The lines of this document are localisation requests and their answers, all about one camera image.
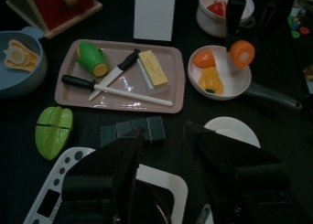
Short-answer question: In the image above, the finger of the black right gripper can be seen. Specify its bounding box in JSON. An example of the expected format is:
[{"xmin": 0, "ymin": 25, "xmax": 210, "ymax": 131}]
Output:
[
  {"xmin": 225, "ymin": 0, "xmax": 252, "ymax": 50},
  {"xmin": 250, "ymin": 3, "xmax": 284, "ymax": 48}
]

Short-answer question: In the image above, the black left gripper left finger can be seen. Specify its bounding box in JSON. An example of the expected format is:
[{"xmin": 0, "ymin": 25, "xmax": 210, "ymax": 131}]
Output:
[{"xmin": 52, "ymin": 126, "xmax": 149, "ymax": 224}]

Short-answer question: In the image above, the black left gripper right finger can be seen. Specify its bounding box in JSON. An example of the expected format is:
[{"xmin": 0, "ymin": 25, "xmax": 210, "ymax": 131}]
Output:
[{"xmin": 182, "ymin": 121, "xmax": 313, "ymax": 224}]

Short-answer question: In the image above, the orange carrot top green stem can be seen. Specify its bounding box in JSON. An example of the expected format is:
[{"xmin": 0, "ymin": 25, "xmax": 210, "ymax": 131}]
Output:
[{"xmin": 229, "ymin": 39, "xmax": 257, "ymax": 70}]

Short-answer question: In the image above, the red toy tomato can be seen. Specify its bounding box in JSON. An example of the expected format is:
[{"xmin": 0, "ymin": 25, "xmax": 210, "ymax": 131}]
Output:
[{"xmin": 206, "ymin": 0, "xmax": 229, "ymax": 18}]

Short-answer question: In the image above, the white toy pot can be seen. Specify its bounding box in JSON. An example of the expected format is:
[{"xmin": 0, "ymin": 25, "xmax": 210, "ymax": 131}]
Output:
[{"xmin": 194, "ymin": 0, "xmax": 257, "ymax": 39}]

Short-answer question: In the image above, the box of colourful toys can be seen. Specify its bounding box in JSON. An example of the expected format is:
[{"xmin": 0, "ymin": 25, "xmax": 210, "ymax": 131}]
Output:
[{"xmin": 286, "ymin": 0, "xmax": 313, "ymax": 41}]

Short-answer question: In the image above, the dark grey round pan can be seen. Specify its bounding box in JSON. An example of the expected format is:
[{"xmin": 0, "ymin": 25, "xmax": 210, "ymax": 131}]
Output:
[{"xmin": 135, "ymin": 180, "xmax": 175, "ymax": 224}]

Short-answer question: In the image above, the dark grey segmented block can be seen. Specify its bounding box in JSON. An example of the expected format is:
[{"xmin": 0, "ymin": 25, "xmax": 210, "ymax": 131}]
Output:
[{"xmin": 99, "ymin": 115, "xmax": 167, "ymax": 148}]

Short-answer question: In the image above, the green toy bell pepper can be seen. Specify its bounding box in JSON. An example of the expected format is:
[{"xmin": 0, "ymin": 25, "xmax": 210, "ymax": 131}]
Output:
[{"xmin": 35, "ymin": 105, "xmax": 75, "ymax": 162}]

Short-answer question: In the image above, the tall white box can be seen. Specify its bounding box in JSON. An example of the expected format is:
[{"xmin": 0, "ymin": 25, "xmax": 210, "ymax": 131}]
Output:
[{"xmin": 132, "ymin": 0, "xmax": 178, "ymax": 42}]

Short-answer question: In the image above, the white round plate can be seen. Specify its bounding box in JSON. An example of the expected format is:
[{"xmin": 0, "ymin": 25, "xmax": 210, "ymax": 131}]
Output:
[{"xmin": 202, "ymin": 116, "xmax": 262, "ymax": 149}]

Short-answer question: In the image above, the yellow toy bell pepper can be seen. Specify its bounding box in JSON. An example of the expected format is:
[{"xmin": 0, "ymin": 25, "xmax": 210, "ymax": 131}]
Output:
[{"xmin": 197, "ymin": 66, "xmax": 225, "ymax": 95}]

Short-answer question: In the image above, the yellow toy butter block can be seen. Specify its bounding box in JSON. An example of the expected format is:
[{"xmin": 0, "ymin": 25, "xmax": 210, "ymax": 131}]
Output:
[{"xmin": 135, "ymin": 49, "xmax": 170, "ymax": 96}]

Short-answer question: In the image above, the pink plastic tray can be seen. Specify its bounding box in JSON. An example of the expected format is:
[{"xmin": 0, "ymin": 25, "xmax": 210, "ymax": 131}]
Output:
[{"xmin": 54, "ymin": 38, "xmax": 187, "ymax": 114}]

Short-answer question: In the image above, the blue toy bowl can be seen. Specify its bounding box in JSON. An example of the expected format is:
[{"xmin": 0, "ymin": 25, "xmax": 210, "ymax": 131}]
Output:
[{"xmin": 0, "ymin": 26, "xmax": 50, "ymax": 99}]

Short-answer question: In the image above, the green toy corn cob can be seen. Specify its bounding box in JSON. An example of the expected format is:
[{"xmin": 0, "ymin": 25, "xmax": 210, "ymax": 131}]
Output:
[{"xmin": 76, "ymin": 39, "xmax": 110, "ymax": 79}]

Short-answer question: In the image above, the yellow white toy food slice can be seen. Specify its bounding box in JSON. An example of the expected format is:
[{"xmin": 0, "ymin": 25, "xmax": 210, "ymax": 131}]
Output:
[{"xmin": 3, "ymin": 38, "xmax": 40, "ymax": 72}]

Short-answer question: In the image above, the white frying pan grey handle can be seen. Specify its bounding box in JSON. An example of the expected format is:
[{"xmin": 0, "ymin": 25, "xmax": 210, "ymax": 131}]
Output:
[{"xmin": 187, "ymin": 44, "xmax": 304, "ymax": 111}]

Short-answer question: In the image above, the white rod black handle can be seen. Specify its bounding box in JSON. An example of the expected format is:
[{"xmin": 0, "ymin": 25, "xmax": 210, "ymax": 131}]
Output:
[{"xmin": 60, "ymin": 74, "xmax": 175, "ymax": 108}]

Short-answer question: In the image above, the toy knife black handle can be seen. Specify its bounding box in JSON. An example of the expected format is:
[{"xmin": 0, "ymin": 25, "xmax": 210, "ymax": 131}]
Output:
[{"xmin": 87, "ymin": 48, "xmax": 142, "ymax": 102}]

